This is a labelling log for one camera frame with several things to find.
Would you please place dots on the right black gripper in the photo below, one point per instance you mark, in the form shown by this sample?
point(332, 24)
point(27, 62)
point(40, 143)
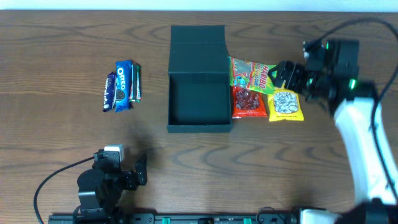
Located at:
point(296, 78)

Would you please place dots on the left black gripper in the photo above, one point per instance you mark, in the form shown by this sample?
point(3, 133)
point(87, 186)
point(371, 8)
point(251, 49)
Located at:
point(130, 179)

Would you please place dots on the Haribo worms gummy bag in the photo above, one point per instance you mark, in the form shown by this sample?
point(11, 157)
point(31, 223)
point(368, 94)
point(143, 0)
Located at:
point(250, 75)

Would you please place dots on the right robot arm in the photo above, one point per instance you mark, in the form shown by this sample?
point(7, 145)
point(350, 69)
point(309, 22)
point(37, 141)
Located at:
point(331, 74)

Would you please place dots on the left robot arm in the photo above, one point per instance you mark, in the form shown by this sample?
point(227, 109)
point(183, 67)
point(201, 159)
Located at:
point(101, 187)

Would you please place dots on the blue Oreo cookie pack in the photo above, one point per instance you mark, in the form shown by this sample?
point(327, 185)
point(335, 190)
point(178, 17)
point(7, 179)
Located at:
point(123, 85)

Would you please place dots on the yellow Hacks candy bag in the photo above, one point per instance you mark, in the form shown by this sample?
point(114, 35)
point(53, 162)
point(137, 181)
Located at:
point(284, 105)

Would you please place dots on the red Hacks candy bag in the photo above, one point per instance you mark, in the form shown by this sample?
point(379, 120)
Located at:
point(247, 103)

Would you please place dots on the purple Dairy Milk bar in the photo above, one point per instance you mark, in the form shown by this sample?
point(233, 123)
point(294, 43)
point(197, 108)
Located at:
point(109, 92)

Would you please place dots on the dark green open box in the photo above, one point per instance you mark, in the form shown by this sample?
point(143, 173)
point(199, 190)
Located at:
point(199, 90)

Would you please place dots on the green wrapped snack bar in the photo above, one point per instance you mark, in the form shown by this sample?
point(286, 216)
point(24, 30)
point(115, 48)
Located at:
point(135, 93)

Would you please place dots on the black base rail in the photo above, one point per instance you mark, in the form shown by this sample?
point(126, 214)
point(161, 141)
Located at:
point(149, 218)

